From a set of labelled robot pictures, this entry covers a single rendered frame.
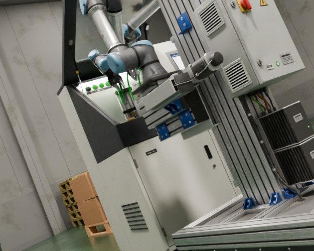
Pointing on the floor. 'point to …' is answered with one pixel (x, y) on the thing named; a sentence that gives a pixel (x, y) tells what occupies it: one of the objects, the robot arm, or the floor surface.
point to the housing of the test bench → (93, 170)
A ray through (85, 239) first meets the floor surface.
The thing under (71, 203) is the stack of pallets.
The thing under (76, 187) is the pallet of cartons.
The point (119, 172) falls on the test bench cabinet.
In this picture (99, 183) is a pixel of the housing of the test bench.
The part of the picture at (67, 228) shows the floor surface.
